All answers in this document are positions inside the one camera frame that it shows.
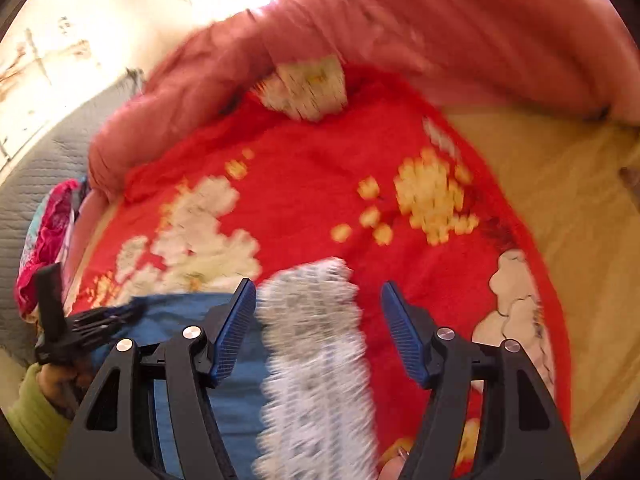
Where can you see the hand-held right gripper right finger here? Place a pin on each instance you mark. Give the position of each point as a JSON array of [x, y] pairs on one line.
[[402, 332]]

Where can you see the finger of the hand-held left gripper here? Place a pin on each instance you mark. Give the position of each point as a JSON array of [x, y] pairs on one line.
[[100, 320]]

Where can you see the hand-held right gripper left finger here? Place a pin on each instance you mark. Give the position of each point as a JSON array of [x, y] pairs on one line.
[[235, 330]]

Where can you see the blue denim pants lace trim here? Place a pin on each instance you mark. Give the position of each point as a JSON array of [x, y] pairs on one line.
[[310, 360]]

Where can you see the person's left forearm green sleeve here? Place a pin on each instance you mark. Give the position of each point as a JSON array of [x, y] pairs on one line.
[[30, 420]]

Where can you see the person's left hand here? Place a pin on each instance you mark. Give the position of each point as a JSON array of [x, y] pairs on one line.
[[62, 385]]

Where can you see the person's right hand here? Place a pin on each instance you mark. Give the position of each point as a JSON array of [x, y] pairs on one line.
[[392, 470]]

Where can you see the pink floral pillow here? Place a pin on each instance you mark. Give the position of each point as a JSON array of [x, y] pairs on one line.
[[47, 235]]

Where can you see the plain pink pillow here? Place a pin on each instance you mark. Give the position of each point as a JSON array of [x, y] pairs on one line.
[[85, 230]]

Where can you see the grey quilted headboard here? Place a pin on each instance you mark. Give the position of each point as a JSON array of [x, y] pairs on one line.
[[45, 170]]

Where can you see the red floral blanket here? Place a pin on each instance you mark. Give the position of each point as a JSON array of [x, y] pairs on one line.
[[310, 175]]

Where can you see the brown thing on sheet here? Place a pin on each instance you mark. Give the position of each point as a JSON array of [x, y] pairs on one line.
[[631, 180]]

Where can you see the pink duvet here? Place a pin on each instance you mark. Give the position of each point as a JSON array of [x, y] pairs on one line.
[[450, 30]]

